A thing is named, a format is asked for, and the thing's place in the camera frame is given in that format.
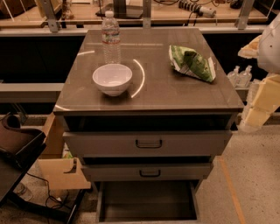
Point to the white ceramic bowl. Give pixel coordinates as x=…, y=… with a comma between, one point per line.
x=112, y=79

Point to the clear plastic water bottle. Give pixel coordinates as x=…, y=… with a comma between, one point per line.
x=110, y=35

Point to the black monitor stand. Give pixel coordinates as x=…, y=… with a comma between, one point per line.
x=122, y=9

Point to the black cart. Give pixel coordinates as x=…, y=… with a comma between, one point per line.
x=19, y=149

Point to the clear pump bottle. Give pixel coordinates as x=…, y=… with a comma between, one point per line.
x=244, y=77
x=233, y=75

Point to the cardboard box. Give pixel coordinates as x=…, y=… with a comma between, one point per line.
x=62, y=172

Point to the grey drawer cabinet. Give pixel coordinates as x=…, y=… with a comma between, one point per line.
x=158, y=98

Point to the left clear pump bottle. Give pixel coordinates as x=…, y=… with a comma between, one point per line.
x=233, y=75

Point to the grey drawer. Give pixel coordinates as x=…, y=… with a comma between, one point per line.
x=135, y=202
x=146, y=144
x=145, y=172

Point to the right clear pump bottle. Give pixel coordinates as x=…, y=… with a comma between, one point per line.
x=244, y=77

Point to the green chip bag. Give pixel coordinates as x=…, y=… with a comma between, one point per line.
x=188, y=62

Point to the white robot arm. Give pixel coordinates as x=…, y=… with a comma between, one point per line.
x=263, y=96

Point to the black ribbed tool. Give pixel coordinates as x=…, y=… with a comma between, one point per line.
x=196, y=8

